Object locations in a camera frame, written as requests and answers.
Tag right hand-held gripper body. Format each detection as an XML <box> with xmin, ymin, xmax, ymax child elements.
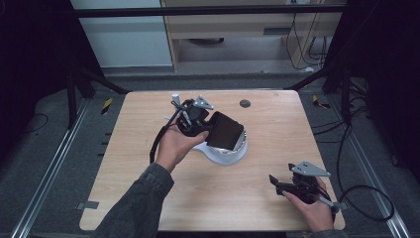
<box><xmin>276</xmin><ymin>161</ymin><xmax>342</xmax><ymax>213</ymax></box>

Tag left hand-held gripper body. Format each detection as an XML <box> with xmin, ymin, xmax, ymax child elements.
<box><xmin>170</xmin><ymin>93</ymin><xmax>216</xmax><ymax>138</ymax></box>

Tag black square container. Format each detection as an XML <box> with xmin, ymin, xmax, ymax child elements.
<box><xmin>205</xmin><ymin>111</ymin><xmax>246</xmax><ymax>152</ymax></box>

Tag person's right hand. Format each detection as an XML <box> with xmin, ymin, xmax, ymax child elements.
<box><xmin>281</xmin><ymin>177</ymin><xmax>335</xmax><ymax>233</ymax></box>

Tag person's left hand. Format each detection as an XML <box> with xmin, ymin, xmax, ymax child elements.
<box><xmin>155</xmin><ymin>116</ymin><xmax>210</xmax><ymax>174</ymax></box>

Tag yellow black striped tape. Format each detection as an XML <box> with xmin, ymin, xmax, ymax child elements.
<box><xmin>311</xmin><ymin>94</ymin><xmax>331</xmax><ymax>110</ymax></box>
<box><xmin>100</xmin><ymin>97</ymin><xmax>114</xmax><ymax>116</ymax></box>

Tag wooden background desk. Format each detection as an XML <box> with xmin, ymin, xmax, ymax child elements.
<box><xmin>159</xmin><ymin>0</ymin><xmax>348</xmax><ymax>72</ymax></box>

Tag black metal stand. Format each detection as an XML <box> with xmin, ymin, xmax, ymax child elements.
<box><xmin>63</xmin><ymin>59</ymin><xmax>132</xmax><ymax>130</ymax></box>
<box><xmin>283</xmin><ymin>62</ymin><xmax>355</xmax><ymax>125</ymax></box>

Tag black horizontal bar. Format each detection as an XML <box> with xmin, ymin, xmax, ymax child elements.
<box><xmin>70</xmin><ymin>4</ymin><xmax>348</xmax><ymax>19</ymax></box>

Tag white cabinet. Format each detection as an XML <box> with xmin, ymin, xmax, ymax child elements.
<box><xmin>69</xmin><ymin>0</ymin><xmax>174</xmax><ymax>68</ymax></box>

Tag grey tape strip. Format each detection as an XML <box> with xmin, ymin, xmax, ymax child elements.
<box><xmin>76</xmin><ymin>200</ymin><xmax>100</xmax><ymax>211</ymax></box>

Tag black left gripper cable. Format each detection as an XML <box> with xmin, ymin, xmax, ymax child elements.
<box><xmin>149</xmin><ymin>98</ymin><xmax>194</xmax><ymax>165</ymax></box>

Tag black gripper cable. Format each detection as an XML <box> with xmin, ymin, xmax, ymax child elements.
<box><xmin>149</xmin><ymin>98</ymin><xmax>194</xmax><ymax>165</ymax></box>
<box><xmin>336</xmin><ymin>123</ymin><xmax>396</xmax><ymax>222</ymax></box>

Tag aluminium floor rail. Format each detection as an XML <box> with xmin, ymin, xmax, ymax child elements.
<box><xmin>325</xmin><ymin>95</ymin><xmax>414</xmax><ymax>238</ymax></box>
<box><xmin>11</xmin><ymin>98</ymin><xmax>91</xmax><ymax>238</ymax></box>

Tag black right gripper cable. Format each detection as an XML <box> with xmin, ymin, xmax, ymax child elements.
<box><xmin>336</xmin><ymin>123</ymin><xmax>396</xmax><ymax>222</ymax></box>

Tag hanging black desk cables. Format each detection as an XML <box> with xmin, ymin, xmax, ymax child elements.
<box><xmin>284</xmin><ymin>11</ymin><xmax>331</xmax><ymax>72</ymax></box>

